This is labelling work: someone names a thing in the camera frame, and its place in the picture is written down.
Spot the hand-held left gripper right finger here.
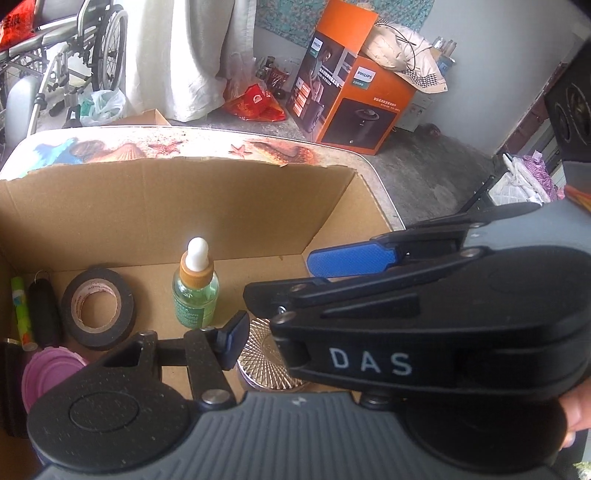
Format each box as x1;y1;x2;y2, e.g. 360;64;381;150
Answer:
360;390;402;409

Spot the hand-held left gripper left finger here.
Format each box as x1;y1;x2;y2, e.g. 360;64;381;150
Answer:
104;310;251;411

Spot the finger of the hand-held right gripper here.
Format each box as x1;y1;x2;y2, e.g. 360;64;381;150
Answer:
306;202;542;279
243;247;490;343

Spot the black jar with gold lid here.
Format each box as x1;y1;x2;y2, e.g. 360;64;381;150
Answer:
235;318;315;393

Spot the green dropper bottle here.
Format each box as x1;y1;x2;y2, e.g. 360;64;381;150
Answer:
172;237;220;329

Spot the black tape roll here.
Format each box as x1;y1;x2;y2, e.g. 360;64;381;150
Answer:
61;266;137;349

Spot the black tube with metal cap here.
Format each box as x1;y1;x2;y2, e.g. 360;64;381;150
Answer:
28;272;64;348

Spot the person's right hand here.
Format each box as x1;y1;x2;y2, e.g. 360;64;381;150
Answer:
560;381;591;450

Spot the black metal stand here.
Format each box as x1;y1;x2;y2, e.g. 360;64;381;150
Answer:
455;175;497;217

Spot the white quilted bag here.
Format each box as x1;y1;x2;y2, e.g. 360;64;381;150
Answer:
489;152;559;206

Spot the orange appliance carton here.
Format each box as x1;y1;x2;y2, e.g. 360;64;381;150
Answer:
285;0;419;156

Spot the red plastic bag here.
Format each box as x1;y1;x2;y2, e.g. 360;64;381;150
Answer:
223;83;288;121
0;0;37;47

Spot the pink round lid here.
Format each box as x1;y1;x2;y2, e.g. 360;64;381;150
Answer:
21;347;88;414

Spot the green patterned stick tube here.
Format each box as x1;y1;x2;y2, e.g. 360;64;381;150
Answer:
10;276;38;352

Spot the white checked hat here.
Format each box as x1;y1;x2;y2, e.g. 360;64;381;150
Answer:
362;19;448;93

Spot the black rectangular case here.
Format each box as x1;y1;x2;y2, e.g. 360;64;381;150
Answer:
0;339;31;439

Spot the small cardboard box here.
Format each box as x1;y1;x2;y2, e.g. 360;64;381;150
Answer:
106;108;172;126

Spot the white hanging cloth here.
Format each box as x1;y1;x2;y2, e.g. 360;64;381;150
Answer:
124;0;259;123

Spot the white plastic bag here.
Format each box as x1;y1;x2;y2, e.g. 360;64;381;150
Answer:
78;88;126;125

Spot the wheelchair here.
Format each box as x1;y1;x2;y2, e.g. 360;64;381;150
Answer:
0;0;130;134

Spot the grey plastic container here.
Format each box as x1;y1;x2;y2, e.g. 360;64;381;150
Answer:
4;74;43;155

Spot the teal patterned wall cloth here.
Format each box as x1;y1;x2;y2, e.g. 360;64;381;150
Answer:
256;0;435;47

